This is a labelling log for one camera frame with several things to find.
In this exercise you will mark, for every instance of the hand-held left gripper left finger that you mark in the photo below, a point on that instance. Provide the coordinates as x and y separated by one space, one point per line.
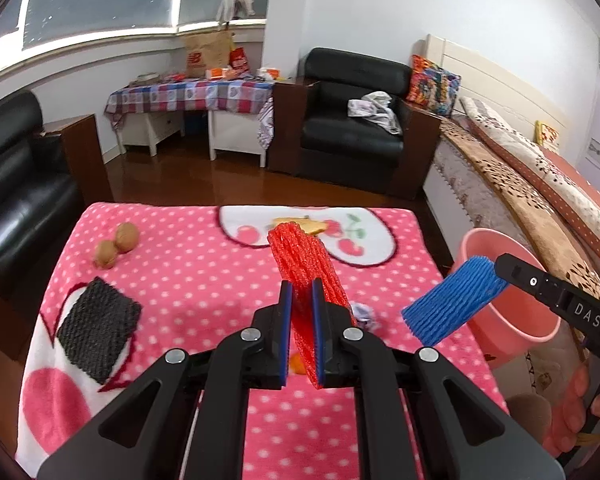
285 335

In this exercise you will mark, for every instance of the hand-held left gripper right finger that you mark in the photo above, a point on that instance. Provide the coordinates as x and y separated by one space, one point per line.
319 335

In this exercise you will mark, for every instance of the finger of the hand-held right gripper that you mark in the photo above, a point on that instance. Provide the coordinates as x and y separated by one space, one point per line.
525 277

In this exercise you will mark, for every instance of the small orange scrap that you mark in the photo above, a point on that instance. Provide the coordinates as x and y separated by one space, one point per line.
296 363

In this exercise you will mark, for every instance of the paper ball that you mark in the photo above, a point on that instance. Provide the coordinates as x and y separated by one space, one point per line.
364 316

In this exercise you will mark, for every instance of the pink plastic basin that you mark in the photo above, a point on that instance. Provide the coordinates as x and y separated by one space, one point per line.
505 330

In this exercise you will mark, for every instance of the red foam fruit net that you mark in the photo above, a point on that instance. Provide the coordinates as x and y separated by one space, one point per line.
300 260

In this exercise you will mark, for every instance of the blue foam fruit net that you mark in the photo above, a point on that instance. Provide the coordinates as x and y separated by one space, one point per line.
445 305

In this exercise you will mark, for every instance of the black foam fruit net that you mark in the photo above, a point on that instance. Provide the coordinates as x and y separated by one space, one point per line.
97 330

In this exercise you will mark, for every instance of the person's right hand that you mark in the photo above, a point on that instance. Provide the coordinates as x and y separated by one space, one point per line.
572 400

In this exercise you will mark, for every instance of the bed with patterned blankets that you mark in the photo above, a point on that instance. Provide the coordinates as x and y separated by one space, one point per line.
530 205

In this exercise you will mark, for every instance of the white floral quilt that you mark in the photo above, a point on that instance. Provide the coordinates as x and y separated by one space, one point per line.
555 175

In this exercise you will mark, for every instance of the yellow fruit peel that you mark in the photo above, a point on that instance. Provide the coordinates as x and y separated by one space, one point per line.
307 225

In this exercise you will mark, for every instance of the yellow cushion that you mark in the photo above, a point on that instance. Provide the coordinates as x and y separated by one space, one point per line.
547 134

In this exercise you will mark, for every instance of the brown walnut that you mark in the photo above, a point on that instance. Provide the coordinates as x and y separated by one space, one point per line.
127 237
106 255

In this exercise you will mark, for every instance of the cream bed headboard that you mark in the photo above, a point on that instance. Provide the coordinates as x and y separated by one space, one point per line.
500 80

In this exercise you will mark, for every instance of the black leather armchair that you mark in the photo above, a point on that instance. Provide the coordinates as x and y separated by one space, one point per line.
350 135

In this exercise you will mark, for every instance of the white wooden table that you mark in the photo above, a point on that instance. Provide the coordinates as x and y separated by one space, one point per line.
235 132

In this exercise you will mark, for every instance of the colourful printed pillow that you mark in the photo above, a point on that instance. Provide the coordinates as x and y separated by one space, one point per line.
432 85

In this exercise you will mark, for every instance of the white crumpled clothes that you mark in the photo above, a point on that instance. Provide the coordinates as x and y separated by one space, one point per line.
375 110

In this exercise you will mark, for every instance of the checkered cloth side table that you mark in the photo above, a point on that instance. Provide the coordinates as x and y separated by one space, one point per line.
190 95

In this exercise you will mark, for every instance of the orange box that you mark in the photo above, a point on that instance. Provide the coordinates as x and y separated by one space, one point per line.
215 73

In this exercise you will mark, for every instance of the brown wooden side table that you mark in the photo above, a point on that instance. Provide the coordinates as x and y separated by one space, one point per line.
80 155

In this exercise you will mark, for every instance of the red gift bag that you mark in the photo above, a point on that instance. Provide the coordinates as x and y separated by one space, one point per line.
239 60

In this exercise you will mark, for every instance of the brown paper bag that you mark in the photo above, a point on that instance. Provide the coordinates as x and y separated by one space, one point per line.
207 55

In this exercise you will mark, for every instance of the black leather sofa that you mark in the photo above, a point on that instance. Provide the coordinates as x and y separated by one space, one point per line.
15 200

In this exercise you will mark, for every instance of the curved window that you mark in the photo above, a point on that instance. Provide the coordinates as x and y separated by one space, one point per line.
95 0

